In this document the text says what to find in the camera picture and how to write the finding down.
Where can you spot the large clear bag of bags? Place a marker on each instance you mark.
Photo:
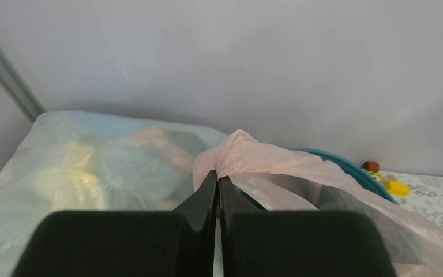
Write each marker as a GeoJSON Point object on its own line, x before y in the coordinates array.
{"type": "Point", "coordinates": [74, 160]}

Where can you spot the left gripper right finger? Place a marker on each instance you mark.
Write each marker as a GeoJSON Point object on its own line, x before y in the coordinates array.
{"type": "Point", "coordinates": [257, 242]}

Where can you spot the yellow cube block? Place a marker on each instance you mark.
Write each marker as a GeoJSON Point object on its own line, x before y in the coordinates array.
{"type": "Point", "coordinates": [397, 188]}

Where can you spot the left aluminium frame post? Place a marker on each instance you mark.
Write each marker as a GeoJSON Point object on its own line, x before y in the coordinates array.
{"type": "Point", "coordinates": [19, 92]}

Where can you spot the floral patterned tablecloth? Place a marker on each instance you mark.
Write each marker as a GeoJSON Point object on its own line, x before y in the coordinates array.
{"type": "Point", "coordinates": [425, 197]}

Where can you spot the teal plastic trash bin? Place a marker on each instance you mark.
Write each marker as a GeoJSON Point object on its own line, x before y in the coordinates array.
{"type": "Point", "coordinates": [359, 176]}

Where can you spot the brown cube block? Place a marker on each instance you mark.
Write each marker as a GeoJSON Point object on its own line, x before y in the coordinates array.
{"type": "Point", "coordinates": [371, 166]}

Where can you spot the pink plastic trash bag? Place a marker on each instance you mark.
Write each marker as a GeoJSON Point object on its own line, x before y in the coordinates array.
{"type": "Point", "coordinates": [414, 243]}

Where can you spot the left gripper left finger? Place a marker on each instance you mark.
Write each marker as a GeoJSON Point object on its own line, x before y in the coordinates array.
{"type": "Point", "coordinates": [180, 242]}

